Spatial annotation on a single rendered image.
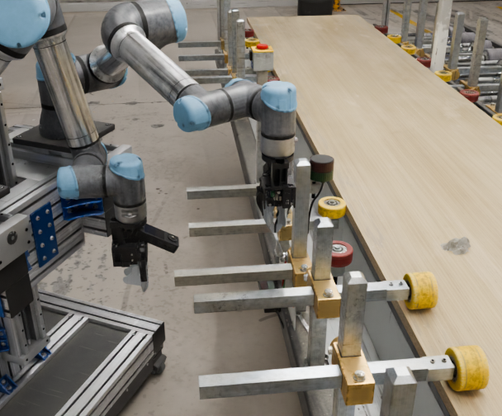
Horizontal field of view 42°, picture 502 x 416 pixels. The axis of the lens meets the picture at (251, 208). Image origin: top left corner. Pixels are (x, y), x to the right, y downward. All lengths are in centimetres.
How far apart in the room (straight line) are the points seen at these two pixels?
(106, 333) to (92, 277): 75
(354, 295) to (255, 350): 162
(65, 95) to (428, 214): 102
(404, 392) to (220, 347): 185
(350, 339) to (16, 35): 86
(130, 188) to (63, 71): 30
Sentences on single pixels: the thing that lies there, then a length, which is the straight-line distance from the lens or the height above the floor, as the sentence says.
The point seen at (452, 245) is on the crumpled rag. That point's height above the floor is 91.
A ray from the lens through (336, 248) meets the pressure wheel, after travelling 165.
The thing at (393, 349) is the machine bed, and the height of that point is 72.
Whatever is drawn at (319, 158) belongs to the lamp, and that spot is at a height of 114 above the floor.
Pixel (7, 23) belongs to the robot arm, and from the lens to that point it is 137.
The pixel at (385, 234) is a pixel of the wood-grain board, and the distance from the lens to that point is 176.
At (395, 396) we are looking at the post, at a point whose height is 111.
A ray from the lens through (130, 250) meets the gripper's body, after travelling 157.
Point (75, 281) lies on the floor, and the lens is 324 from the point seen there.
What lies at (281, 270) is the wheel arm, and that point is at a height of 86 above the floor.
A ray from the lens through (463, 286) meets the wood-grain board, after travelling 159.
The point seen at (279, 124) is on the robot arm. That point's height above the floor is 129.
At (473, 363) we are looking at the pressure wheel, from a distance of 126.
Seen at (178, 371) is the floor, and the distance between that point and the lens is 265.
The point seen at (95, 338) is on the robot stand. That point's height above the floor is 21.
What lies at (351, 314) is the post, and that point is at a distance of 117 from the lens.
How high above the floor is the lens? 176
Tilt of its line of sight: 28 degrees down
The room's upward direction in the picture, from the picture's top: straight up
